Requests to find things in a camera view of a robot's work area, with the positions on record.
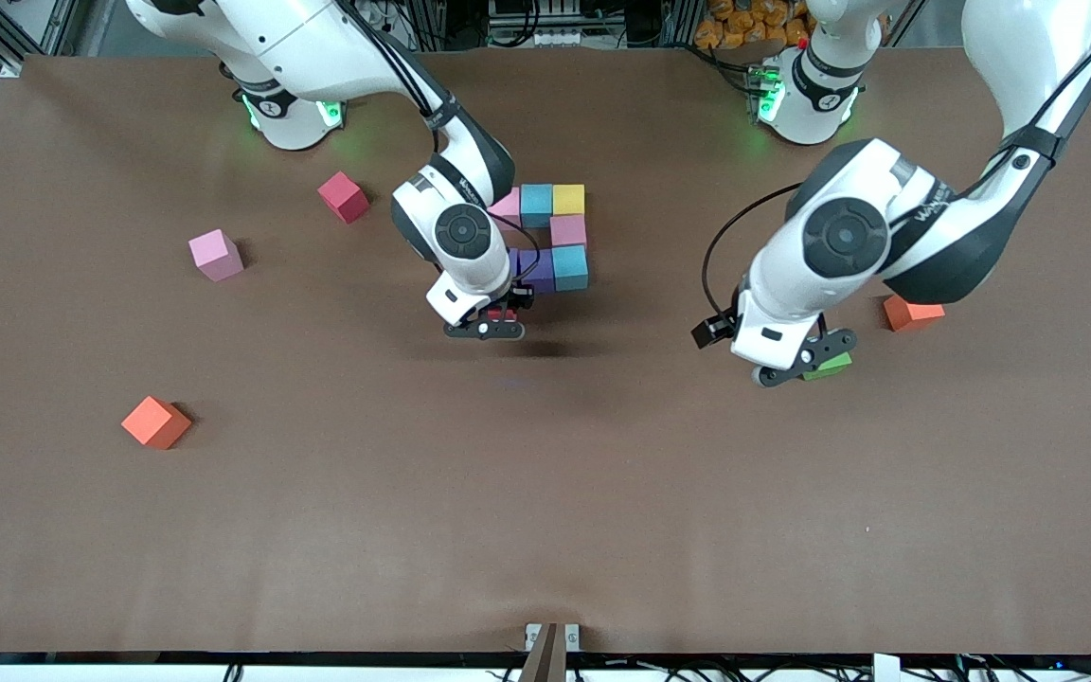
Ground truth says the orange snack bag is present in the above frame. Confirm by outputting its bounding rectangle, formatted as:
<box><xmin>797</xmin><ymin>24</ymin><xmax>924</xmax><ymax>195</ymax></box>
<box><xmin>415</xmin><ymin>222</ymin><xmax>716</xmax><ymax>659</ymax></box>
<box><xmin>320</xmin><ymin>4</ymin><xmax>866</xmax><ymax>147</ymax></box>
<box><xmin>694</xmin><ymin>0</ymin><xmax>812</xmax><ymax>50</ymax></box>

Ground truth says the white equipment box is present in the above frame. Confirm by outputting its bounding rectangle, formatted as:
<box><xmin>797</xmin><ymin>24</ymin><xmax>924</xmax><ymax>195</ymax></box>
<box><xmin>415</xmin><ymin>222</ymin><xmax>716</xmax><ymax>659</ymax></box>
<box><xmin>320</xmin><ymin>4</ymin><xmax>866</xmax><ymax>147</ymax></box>
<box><xmin>487</xmin><ymin>0</ymin><xmax>603</xmax><ymax>48</ymax></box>

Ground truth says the white power strip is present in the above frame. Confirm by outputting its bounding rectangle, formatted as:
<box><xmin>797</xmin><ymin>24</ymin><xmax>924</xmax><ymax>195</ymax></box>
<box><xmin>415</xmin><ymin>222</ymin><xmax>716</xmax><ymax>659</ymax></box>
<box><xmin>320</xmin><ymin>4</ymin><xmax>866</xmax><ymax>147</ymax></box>
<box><xmin>361</xmin><ymin>0</ymin><xmax>409</xmax><ymax>53</ymax></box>

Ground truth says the orange foam cube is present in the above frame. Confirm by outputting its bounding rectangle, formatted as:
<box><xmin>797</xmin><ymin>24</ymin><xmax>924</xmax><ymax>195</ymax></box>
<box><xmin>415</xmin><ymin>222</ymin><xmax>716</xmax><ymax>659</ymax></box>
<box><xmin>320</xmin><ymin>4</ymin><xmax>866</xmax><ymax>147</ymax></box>
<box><xmin>885</xmin><ymin>294</ymin><xmax>946</xmax><ymax>333</ymax></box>
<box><xmin>121</xmin><ymin>395</ymin><xmax>191</xmax><ymax>451</ymax></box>

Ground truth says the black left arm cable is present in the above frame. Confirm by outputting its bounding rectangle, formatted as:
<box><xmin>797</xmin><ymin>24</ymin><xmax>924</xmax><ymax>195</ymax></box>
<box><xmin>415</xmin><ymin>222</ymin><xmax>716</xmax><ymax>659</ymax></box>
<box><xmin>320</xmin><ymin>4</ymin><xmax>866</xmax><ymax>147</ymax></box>
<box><xmin>702</xmin><ymin>0</ymin><xmax>1091</xmax><ymax>323</ymax></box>

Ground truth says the brown table mat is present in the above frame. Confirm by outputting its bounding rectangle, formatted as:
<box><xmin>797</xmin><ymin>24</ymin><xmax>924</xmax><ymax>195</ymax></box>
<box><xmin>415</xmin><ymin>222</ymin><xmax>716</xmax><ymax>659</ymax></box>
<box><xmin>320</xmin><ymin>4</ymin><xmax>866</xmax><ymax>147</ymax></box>
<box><xmin>0</xmin><ymin>45</ymin><xmax>1091</xmax><ymax>656</ymax></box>

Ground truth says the green foam cube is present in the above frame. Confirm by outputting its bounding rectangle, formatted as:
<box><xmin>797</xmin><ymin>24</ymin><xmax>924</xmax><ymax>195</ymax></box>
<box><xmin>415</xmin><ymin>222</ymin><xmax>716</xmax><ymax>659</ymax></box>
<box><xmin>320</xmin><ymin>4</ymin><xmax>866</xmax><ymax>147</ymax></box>
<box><xmin>801</xmin><ymin>350</ymin><xmax>854</xmax><ymax>382</ymax></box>

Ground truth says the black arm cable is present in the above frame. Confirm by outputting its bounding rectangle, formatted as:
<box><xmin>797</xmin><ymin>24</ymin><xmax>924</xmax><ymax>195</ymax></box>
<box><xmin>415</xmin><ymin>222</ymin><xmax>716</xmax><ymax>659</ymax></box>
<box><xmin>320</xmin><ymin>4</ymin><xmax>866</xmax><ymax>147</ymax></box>
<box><xmin>702</xmin><ymin>0</ymin><xmax>1091</xmax><ymax>323</ymax></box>
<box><xmin>337</xmin><ymin>0</ymin><xmax>546</xmax><ymax>285</ymax></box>

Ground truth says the aluminium frame rail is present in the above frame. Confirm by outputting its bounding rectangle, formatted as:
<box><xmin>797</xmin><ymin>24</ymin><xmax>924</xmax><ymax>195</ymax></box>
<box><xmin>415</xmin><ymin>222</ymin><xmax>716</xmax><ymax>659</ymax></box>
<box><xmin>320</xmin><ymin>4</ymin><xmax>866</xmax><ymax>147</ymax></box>
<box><xmin>517</xmin><ymin>622</ymin><xmax>568</xmax><ymax>682</ymax></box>

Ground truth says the silver aluminium frame post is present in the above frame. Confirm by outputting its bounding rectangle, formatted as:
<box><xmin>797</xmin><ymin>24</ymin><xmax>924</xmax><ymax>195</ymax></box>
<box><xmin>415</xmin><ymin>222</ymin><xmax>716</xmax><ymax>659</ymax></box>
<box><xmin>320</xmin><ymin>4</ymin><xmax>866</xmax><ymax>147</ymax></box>
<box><xmin>0</xmin><ymin>0</ymin><xmax>82</xmax><ymax>79</ymax></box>

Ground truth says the blue foam cube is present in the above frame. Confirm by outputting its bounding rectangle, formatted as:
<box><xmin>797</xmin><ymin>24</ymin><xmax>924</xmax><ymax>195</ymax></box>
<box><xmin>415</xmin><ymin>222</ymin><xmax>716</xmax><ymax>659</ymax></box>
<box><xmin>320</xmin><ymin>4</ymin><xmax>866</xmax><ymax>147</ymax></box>
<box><xmin>520</xmin><ymin>184</ymin><xmax>555</xmax><ymax>230</ymax></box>
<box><xmin>551</xmin><ymin>244</ymin><xmax>590</xmax><ymax>292</ymax></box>

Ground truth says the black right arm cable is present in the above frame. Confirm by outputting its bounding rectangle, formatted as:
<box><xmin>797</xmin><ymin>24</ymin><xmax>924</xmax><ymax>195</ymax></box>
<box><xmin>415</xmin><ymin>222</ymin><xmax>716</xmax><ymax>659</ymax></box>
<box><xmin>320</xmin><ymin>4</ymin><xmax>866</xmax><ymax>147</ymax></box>
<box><xmin>337</xmin><ymin>0</ymin><xmax>546</xmax><ymax>285</ymax></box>

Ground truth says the silver camera pole bracket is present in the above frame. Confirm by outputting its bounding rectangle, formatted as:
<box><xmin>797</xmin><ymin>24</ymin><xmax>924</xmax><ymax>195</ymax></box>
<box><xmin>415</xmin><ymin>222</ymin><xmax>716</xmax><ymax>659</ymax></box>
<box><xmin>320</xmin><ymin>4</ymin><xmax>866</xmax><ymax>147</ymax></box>
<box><xmin>524</xmin><ymin>621</ymin><xmax>581</xmax><ymax>655</ymax></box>

